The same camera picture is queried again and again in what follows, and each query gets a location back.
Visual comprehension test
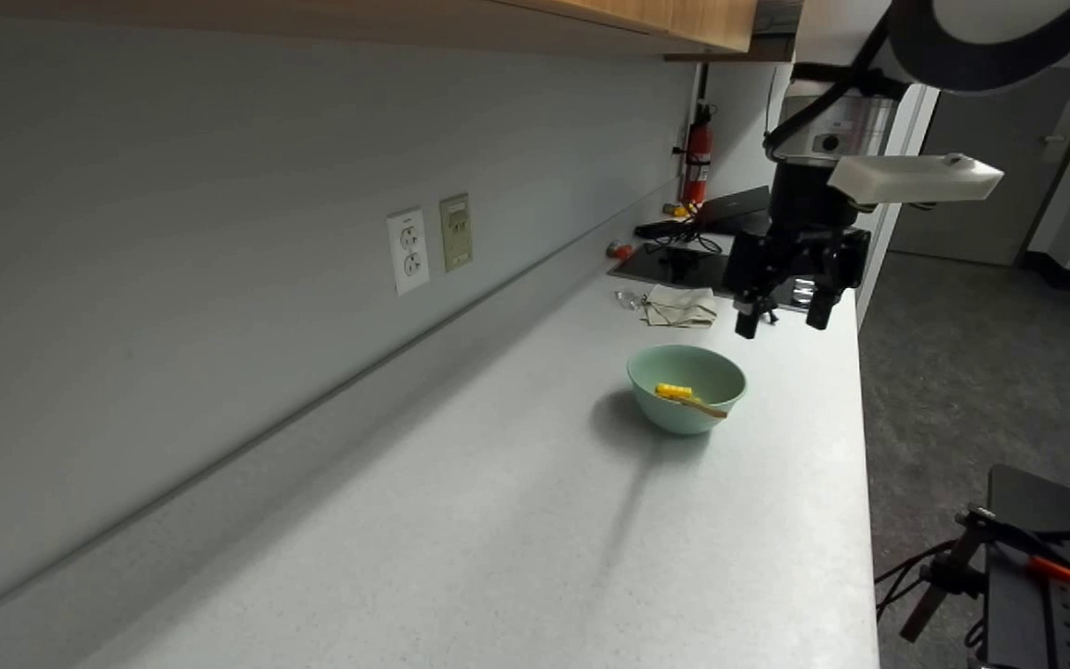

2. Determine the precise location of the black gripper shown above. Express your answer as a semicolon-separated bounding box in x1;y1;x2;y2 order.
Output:
725;161;875;341

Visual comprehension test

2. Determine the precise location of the yellow food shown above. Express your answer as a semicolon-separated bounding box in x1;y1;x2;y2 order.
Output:
652;379;699;410

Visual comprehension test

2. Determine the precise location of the green bowl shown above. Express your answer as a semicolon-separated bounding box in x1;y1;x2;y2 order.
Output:
626;341;749;441

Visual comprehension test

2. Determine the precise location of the crumpled clear plastic wrap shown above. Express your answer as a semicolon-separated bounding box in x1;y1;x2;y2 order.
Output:
609;282;653;317

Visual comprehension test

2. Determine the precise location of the red fire extinguisher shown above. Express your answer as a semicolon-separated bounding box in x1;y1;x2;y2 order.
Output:
670;62;721;223

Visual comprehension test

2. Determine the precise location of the grey door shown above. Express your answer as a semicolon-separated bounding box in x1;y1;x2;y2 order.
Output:
889;21;1070;272

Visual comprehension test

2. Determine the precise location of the black tripod stand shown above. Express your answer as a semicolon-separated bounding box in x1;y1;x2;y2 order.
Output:
875;518;997;648

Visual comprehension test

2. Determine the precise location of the black perforated table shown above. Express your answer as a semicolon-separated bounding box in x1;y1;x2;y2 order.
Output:
980;461;1070;669

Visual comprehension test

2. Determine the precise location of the wooden wall cabinet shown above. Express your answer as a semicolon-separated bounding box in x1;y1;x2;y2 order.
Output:
0;0;804;66

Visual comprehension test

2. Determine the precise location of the red handled tool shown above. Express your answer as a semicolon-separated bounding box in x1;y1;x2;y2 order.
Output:
955;500;1070;590

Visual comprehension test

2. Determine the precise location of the white wall outlet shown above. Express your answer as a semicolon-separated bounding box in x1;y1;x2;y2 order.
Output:
384;204;435;296

